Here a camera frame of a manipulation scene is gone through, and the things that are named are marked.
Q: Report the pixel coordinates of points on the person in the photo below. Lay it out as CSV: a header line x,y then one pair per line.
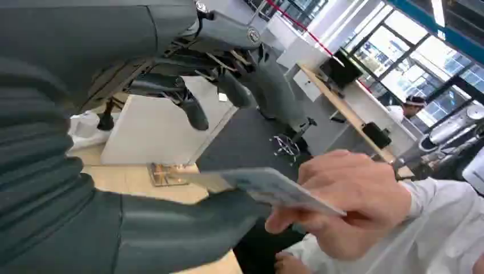
x,y
446,227
410,109

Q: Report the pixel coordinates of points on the pale blue white card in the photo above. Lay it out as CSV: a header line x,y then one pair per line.
x,y
272,189

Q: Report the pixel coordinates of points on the black monitor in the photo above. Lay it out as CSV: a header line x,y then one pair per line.
x,y
340,70

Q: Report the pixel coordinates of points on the ceiling strip light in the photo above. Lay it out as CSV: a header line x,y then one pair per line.
x,y
438,11

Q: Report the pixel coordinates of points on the chrome leg stool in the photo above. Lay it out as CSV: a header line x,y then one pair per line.
x,y
285,147

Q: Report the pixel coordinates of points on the person's right hand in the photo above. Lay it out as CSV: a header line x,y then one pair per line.
x,y
359,189

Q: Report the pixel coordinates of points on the white box case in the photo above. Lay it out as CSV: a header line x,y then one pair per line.
x,y
151,132

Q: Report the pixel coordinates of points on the white drawer cabinet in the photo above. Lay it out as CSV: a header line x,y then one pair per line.
x,y
306,85

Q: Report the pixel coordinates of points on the long wooden top desk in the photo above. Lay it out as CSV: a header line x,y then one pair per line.
x,y
351,117

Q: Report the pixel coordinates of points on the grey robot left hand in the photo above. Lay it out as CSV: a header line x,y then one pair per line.
x,y
75,38

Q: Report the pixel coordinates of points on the brown printed card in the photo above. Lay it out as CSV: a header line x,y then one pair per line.
x,y
164,176

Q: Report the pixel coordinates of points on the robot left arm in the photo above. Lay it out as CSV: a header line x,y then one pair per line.
x,y
34,151

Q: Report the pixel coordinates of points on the black bag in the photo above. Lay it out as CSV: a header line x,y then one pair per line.
x,y
376,135

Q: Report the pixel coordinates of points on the window wall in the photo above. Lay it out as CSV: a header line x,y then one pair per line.
x,y
408,68

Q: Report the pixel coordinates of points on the person's left hand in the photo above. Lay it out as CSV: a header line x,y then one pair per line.
x,y
289,264

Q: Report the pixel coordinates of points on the silver grey machine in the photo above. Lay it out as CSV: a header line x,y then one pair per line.
x,y
450,128

